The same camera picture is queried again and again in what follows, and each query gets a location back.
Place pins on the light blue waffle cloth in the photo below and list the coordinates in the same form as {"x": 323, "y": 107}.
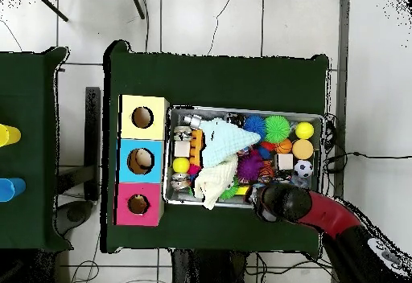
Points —
{"x": 222, "y": 141}

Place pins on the cream waffle cloth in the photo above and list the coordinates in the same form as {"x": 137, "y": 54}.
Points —
{"x": 215, "y": 180}

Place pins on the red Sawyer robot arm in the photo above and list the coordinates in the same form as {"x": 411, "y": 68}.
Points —
{"x": 328, "y": 214}

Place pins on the wooden box with three holes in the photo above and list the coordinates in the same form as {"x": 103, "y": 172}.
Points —
{"x": 128, "y": 132}

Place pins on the purple spiky rubber ball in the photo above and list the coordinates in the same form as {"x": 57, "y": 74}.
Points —
{"x": 249, "y": 166}

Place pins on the blue spiky rubber ball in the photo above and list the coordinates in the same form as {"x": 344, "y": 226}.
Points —
{"x": 254, "y": 124}

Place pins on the orange striped plush tiger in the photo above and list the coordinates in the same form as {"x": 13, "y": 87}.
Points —
{"x": 265, "y": 172}

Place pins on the dark green table cloth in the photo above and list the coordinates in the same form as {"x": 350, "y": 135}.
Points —
{"x": 29, "y": 70}
{"x": 209, "y": 77}

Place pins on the green spiky rubber ball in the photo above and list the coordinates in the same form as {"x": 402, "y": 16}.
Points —
{"x": 277, "y": 129}

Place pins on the small orange basketball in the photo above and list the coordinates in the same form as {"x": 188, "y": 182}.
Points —
{"x": 284, "y": 146}

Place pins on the plain wooden cube block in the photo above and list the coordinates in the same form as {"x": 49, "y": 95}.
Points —
{"x": 285, "y": 161}

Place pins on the orange foam ball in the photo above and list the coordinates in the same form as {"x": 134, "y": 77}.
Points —
{"x": 302, "y": 149}

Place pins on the yellow smooth ball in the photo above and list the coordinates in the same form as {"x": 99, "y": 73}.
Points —
{"x": 304, "y": 130}

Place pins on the small soccer ball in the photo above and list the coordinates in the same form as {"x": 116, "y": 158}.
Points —
{"x": 303, "y": 169}

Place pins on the black upright panel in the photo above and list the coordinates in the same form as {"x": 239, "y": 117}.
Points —
{"x": 92, "y": 135}

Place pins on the dark grey stand base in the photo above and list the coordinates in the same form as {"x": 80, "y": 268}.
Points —
{"x": 75, "y": 214}

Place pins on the black stand leg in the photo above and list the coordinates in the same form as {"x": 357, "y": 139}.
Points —
{"x": 53, "y": 8}
{"x": 138, "y": 6}

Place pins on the yellow plastic cup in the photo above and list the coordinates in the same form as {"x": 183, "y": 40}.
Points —
{"x": 9, "y": 135}

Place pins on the blue plastic cup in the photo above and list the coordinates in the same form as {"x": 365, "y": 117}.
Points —
{"x": 11, "y": 189}

